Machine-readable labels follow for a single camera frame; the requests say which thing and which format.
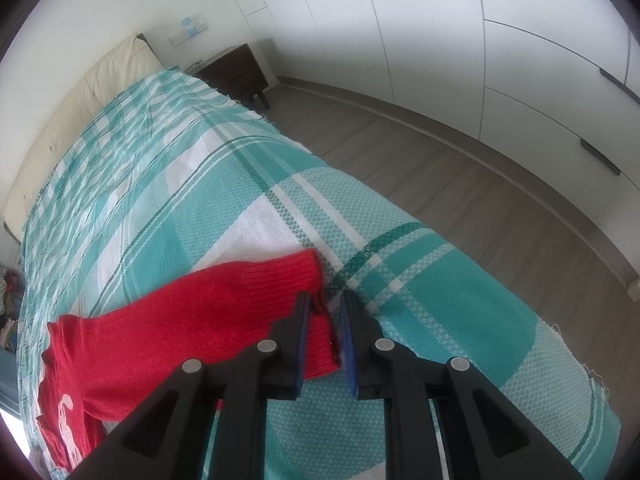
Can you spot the red knit sweater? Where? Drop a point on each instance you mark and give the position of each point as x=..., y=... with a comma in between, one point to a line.
x=200, y=320

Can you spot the pile of clothes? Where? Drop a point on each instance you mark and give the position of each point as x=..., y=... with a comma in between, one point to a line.
x=10, y=300

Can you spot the white wall switch panel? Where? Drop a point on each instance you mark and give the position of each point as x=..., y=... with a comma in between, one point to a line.
x=190, y=29

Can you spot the cream padded headboard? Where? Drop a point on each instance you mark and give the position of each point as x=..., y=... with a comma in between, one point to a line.
x=75, y=120

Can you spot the teal plaid bed blanket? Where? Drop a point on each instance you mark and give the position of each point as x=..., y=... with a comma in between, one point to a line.
x=425, y=300

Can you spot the white wardrobe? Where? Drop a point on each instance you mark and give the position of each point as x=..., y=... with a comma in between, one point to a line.
x=450, y=35

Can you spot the dark wooden nightstand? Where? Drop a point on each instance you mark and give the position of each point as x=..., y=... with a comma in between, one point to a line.
x=235, y=71

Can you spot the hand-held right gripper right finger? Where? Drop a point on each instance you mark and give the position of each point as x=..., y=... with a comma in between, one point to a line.
x=347, y=350

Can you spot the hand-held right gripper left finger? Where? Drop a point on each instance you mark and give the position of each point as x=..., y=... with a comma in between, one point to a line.
x=300, y=360

